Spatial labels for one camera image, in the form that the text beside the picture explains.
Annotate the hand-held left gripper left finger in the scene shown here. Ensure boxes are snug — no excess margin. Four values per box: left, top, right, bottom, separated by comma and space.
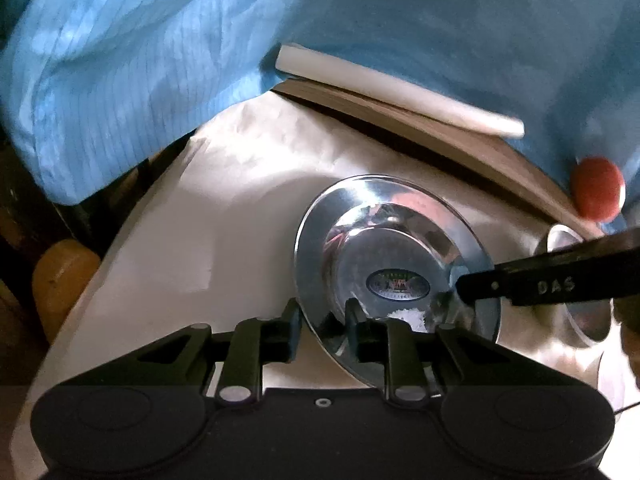
60, 299, 304, 407

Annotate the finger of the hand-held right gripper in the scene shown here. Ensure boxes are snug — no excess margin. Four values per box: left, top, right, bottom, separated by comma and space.
457, 266, 508, 307

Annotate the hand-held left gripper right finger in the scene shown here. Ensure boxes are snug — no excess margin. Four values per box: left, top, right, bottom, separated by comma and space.
345, 299, 583, 407

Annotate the steel bowl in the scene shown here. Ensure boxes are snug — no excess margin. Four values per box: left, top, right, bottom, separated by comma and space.
535, 224, 618, 348

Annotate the wide-rimmed steel plate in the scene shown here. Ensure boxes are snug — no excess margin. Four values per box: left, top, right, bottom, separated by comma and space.
294, 175, 502, 391

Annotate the person's right hand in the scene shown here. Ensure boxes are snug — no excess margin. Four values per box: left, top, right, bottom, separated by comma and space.
612, 299, 640, 376

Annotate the red tomato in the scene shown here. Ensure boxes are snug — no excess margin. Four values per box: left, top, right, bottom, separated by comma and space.
571, 156, 626, 221

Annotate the white paper sheet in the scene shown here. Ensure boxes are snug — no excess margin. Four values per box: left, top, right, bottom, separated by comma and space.
27, 95, 640, 480

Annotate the wooden board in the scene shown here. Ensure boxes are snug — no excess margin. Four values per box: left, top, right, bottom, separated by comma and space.
272, 79, 603, 241

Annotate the white stick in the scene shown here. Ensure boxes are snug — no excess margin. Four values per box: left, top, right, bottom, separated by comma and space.
276, 43, 525, 137

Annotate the yellow container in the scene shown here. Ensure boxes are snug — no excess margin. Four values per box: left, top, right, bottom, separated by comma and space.
32, 239, 101, 343

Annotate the blue striped cloth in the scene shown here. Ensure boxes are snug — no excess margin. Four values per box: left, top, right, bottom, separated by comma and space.
0, 0, 640, 233

